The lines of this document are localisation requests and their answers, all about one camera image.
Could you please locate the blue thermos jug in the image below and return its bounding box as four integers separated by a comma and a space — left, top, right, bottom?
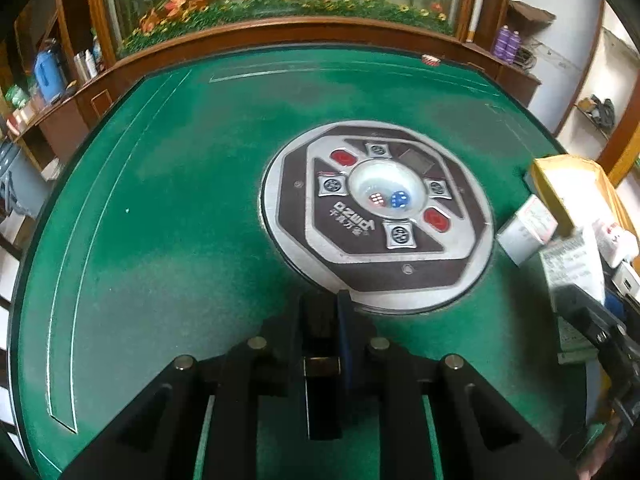
34, 50, 66, 104

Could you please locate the person's right hand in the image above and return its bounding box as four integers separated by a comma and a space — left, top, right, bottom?
576, 426, 617, 480

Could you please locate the yellow cardboard box tray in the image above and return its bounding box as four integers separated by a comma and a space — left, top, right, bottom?
528, 155, 639, 245

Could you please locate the white pill bottle red label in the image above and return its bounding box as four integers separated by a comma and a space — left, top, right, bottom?
594, 223, 639, 269

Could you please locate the round mahjong table control panel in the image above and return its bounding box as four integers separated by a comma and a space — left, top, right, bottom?
260, 120, 494, 315

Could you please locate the red die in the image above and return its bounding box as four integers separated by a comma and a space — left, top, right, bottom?
369, 192, 386, 207

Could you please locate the blue and white medicine box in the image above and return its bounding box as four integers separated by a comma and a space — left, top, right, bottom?
604, 288, 627, 323

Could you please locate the purple bottle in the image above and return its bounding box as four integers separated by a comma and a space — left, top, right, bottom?
492, 25, 511, 60
504, 30, 521, 64

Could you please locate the white green medicine box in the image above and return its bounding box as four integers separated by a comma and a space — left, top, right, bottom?
539, 230, 605, 365

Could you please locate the pink white medicine box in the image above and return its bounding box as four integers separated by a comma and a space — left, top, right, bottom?
496, 195, 558, 266

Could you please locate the steel cup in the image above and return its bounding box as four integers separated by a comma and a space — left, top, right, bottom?
74, 50, 98, 84

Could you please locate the wooden shelf cabinet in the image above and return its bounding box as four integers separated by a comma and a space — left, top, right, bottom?
466, 0, 639, 162

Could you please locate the red white table button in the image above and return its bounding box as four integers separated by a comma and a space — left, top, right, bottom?
421, 54, 442, 67

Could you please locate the blue die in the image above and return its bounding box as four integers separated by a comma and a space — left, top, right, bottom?
390, 190, 410, 209

